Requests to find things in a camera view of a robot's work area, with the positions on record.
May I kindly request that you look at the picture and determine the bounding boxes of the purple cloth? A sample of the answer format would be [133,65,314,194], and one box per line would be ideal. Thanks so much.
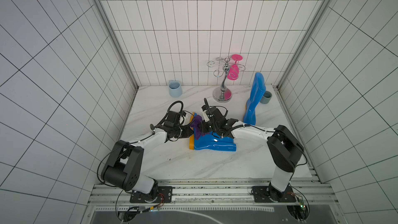
[190,113,205,140]

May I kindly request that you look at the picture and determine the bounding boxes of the blue rubber boot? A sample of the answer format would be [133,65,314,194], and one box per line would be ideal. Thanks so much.
[243,72,266,125]
[189,113,236,152]

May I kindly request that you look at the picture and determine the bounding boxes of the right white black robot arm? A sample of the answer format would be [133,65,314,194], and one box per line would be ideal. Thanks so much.
[194,105,308,194]

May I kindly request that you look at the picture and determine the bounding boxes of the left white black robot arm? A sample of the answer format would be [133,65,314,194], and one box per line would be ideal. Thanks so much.
[98,110,193,194]

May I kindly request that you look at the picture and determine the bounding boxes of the light blue mug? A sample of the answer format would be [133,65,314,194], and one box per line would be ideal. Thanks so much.
[169,80,182,97]

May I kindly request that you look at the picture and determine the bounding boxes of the pink wine glass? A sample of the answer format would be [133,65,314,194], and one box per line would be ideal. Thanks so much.
[227,54,243,80]

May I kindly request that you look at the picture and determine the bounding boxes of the chrome glass holder stand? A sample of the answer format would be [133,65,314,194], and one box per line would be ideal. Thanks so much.
[207,57,246,103]

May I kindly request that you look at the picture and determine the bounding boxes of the grey-teal cup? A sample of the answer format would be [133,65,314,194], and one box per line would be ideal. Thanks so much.
[260,91,273,104]

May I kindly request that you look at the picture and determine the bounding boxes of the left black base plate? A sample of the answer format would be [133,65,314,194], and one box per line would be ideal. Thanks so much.
[130,186,173,204]

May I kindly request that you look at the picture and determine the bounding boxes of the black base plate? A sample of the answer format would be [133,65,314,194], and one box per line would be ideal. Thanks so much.
[251,185,297,203]
[130,186,173,204]

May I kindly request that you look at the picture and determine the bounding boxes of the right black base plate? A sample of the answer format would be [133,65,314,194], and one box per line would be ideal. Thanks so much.
[251,185,297,203]

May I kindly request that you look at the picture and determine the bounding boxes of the aluminium mounting rail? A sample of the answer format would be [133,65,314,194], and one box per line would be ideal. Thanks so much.
[88,178,338,211]

